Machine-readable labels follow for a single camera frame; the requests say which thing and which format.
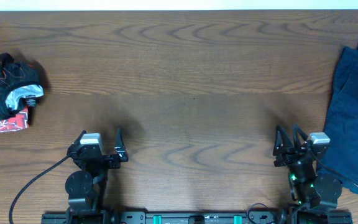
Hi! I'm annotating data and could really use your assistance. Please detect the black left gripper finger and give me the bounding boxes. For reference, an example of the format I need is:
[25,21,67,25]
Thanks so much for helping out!
[72,130,86,145]
[114,129,129,162]

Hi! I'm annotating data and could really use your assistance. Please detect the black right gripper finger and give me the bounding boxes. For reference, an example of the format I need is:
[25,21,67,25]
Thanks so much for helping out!
[273,126,295,156]
[292,124,308,149]

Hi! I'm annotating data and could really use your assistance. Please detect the black cycling jersey orange lines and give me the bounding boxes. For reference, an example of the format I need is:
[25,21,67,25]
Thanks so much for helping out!
[0,53,44,121]

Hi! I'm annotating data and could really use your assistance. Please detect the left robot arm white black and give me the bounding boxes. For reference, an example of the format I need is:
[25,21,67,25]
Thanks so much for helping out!
[65,129,129,223]

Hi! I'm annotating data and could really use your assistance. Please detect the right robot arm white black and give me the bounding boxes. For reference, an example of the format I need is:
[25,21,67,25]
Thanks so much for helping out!
[273,124,352,224]

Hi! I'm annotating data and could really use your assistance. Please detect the dark navy blue garment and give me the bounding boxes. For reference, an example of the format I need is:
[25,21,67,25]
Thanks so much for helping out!
[318,47,358,194]

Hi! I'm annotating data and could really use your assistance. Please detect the red folded printed t-shirt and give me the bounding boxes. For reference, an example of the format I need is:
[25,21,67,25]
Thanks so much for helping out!
[0,107,29,133]

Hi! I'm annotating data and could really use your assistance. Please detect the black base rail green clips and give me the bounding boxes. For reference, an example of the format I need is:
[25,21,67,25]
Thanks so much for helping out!
[41,210,353,224]

